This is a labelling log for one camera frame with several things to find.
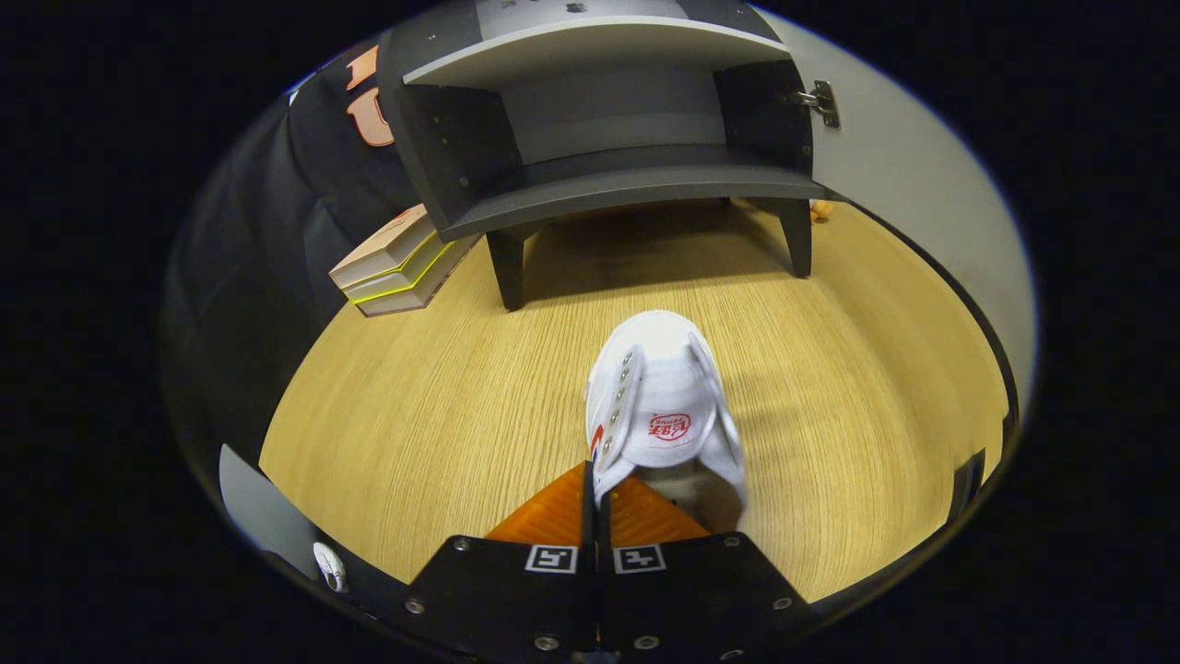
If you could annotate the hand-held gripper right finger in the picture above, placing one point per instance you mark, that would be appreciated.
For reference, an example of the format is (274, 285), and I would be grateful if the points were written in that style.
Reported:
(701, 599)

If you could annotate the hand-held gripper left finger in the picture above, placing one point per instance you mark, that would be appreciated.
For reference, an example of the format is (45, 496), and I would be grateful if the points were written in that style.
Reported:
(498, 599)

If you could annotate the white canvas shoe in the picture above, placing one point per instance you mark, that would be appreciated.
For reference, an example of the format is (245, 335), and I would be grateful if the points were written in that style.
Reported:
(329, 564)
(659, 369)

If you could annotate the dark grey shoe cabinet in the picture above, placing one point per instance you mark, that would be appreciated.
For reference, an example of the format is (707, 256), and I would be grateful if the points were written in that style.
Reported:
(608, 189)

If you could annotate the metal door hinge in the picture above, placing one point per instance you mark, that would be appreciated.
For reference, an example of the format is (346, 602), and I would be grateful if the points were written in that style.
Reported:
(823, 100)

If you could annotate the book with yellow edge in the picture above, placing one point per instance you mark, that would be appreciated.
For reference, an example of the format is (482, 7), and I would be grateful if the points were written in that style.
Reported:
(406, 277)

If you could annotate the small orange object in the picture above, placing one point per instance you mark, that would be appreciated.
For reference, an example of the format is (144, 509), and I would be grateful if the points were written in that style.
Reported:
(820, 211)

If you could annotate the black backdrop cloth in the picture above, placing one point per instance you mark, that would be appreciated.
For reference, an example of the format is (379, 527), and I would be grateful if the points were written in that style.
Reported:
(277, 212)

